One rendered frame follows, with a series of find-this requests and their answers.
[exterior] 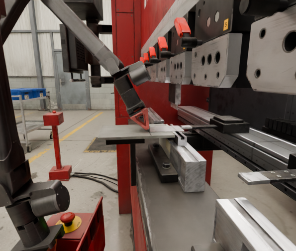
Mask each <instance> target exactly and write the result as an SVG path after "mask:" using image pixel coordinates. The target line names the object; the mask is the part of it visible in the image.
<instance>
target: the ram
mask: <svg viewBox="0 0 296 251"><path fill-rule="evenodd" d="M198 1H199V0H186V1H185V2H184V3H183V4H182V5H181V7H180V8H179V9H178V10H177V11H176V13H175V14H174V15H173V16H172V17H171V19H170V20H169V21H168V22H167V23H166V25H165V26H164V27H163V28H162V29H161V31H160V32H159V33H158V34H157V35H156V37H155V38H154V39H153V40H152V41H151V43H150V44H149V45H148V46H147V47H146V49H145V50H144V51H143V52H142V53H141V57H143V58H144V56H143V53H147V52H148V51H149V47H153V46H154V45H155V44H156V43H157V42H158V37H163V36H164V35H165V34H166V33H167V32H168V31H172V27H173V26H174V25H175V24H174V21H175V19H176V17H183V16H184V15H185V14H186V13H187V12H188V11H193V12H195V11H196V3H197V2H198ZM174 2H175V0H146V6H145V0H141V49H142V47H143V46H144V44H145V43H146V42H147V40H148V39H149V37H150V36H151V35H152V33H153V32H154V30H155V29H156V27H157V26H158V25H159V23H160V22H161V20H162V19H163V17H164V16H165V15H166V13H167V12H168V10H169V9H170V7H171V6H172V5H173V3H174Z"/></svg>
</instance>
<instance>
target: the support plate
mask: <svg viewBox="0 0 296 251"><path fill-rule="evenodd" d="M149 126H166V125H165V124H149ZM151 135H152V136H151ZM151 135H150V133H149V131H148V130H145V129H144V128H142V127H141V126H140V125H103V126H102V128H101V130H100V133H99V136H98V140H120V139H146V138H172V137H175V134H174V133H173V132H172V131H171V132H151Z"/></svg>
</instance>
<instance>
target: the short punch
mask: <svg viewBox="0 0 296 251"><path fill-rule="evenodd" d="M169 102H171V107H172V108H174V109H176V110H178V105H180V104H181V84H171V83H169Z"/></svg>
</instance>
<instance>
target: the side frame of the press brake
mask: <svg viewBox="0 0 296 251"><path fill-rule="evenodd" d="M111 22H112V48H113V54H114V55H116V56H117V58H118V59H119V60H120V61H121V62H122V63H123V64H124V67H126V66H129V65H132V64H134V63H136V62H138V61H140V57H141V0H111ZM128 77H129V76H128ZM129 79H130V78H129ZM130 81H131V79H130ZM131 83H132V81H131ZM132 85H133V88H134V89H135V91H136V93H137V95H138V96H139V98H140V99H141V100H142V101H143V102H144V104H145V106H146V108H151V109H153V110H154V111H155V112H156V113H157V114H158V115H159V116H160V117H161V118H162V119H163V120H164V124H167V125H168V126H170V124H172V125H174V126H186V124H184V123H183V122H182V121H180V120H179V119H178V116H179V115H178V110H176V109H174V108H172V107H171V102H169V83H160V82H149V81H146V82H145V83H143V84H141V85H139V86H136V85H134V84H133V83H132ZM209 88H210V87H203V86H194V85H190V84H189V85H181V104H180V105H178V106H195V107H198V108H201V109H203V110H206V111H208V102H206V100H207V98H209ZM114 103H115V125H128V119H131V118H130V117H129V114H128V112H127V110H126V105H125V103H124V101H123V100H122V98H121V96H120V94H119V93H118V91H117V89H116V87H115V85H114ZM197 152H198V153H199V154H200V155H201V156H202V157H203V158H204V159H205V160H206V172H205V181H206V182H207V183H208V184H209V186H210V180H211V168H212V155H213V150H209V151H197ZM116 157H117V183H118V207H119V214H129V213H131V209H132V205H131V194H130V183H129V144H117V145H116Z"/></svg>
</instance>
